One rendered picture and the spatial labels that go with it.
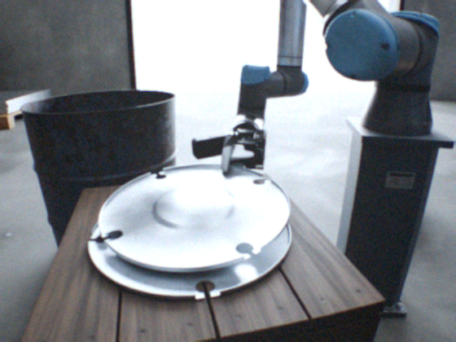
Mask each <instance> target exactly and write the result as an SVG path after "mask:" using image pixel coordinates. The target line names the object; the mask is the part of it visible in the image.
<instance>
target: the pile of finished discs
mask: <svg viewBox="0 0 456 342"><path fill-rule="evenodd" d="M90 233H91V239H97V238H98V237H102V236H101V234H100V231H99V222H97V223H96V225H95V226H94V228H93V230H92V231H91V232H90ZM108 236H109V237H110V239H111V240H114V239H119V238H120V237H121V236H123V232H120V231H116V232H111V233H110V234H109V235H108ZM291 241H292V233H291V228H290V226H289V225H288V223H287V225H286V227H285V228H284V230H283V232H282V233H281V235H280V236H279V237H278V238H277V240H276V241H275V242H274V243H272V244H271V245H270V246H268V247H267V248H265V249H264V250H262V251H261V252H259V253H257V254H256V255H254V253H253V252H252V250H253V249H254V248H253V247H252V246H251V245H248V244H240V245H239V246H237V247H236V249H235V250H236V251H237V252H238V253H241V254H245V253H247V254H248V255H249V256H250V258H248V259H247V260H244V261H239V262H236V263H234V264H232V265H228V266H224V267H221V268H217V269H214V270H200V271H192V272H167V271H163V270H155V269H150V268H147V267H144V266H140V265H135V264H134V263H132V262H130V261H127V260H125V259H124V258H122V257H120V256H118V255H117V254H115V253H114V252H113V251H112V250H111V249H110V248H109V247H108V246H107V245H106V244H105V243H96V241H94V242H88V249H89V252H90V259H91V260H92V262H93V264H94V267H95V269H97V270H98V271H99V272H100V273H101V274H102V275H103V277H104V278H106V279H107V280H108V281H110V282H111V283H114V284H116V285H117V286H119V287H122V288H124V289H126V290H128V291H130V292H134V293H138V294H140V295H144V296H151V297H155V298H159V299H166V300H189V299H193V300H198V299H203V298H204V294H203V293H199V292H197V291H196V289H195V287H196V286H197V285H198V284H199V283H201V282H210V283H213V284H214V285H215V289H214V291H213V292H210V294H211V297H214V296H220V295H225V294H229V293H232V292H235V291H238V290H240V289H242V288H245V287H248V286H250V285H252V284H254V283H256V282H258V281H260V280H261V279H263V278H264V277H266V276H267V275H268V274H270V273H271V272H272V271H273V270H275V269H276V268H277V267H278V265H280V264H281V263H282V261H283V260H284V258H285V256H286V255H287V253H288V250H289V248H290V246H291Z"/></svg>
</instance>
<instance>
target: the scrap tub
mask: <svg viewBox="0 0 456 342"><path fill-rule="evenodd" d="M176 97H177V95H176V94H174V93H172V92H168V91H163V90H100V91H95V92H83V93H74V94H67V95H60V96H54V97H49V98H44V99H40V100H37V101H33V102H31V103H26V104H24V105H23V106H21V107H20V110H21V111H22V113H23V115H22V117H23V119H24V126H25V128H26V132H27V133H26V134H27V137H28V141H29V143H28V144H29V147H30V149H31V152H32V158H33V162H34V163H33V170H34V171H35V173H37V177H38V182H39V186H40V188H41V191H42V196H43V200H44V204H45V207H46V211H47V221H48V223H49V224H50V226H51V229H52V232H53V236H54V237H55V242H56V245H57V248H58V249H59V245H60V243H61V241H62V238H63V236H64V234H65V231H66V229H67V228H68V223H69V222H70V220H71V216H72V215H73V213H74V211H75V208H76V206H77V203H78V201H79V199H80V197H81V194H82V192H83V189H84V188H90V189H92V188H100V187H109V186H124V185H125V184H126V183H128V182H130V181H132V180H134V179H135V178H140V177H141V176H144V175H145V174H148V173H151V175H154V174H156V175H157V177H156V179H157V180H162V179H165V178H167V176H165V175H161V176H160V175H159V173H161V172H164V171H163V169H166V168H169V167H174V166H176V158H177V153H178V147H177V143H176V102H175V99H176Z"/></svg>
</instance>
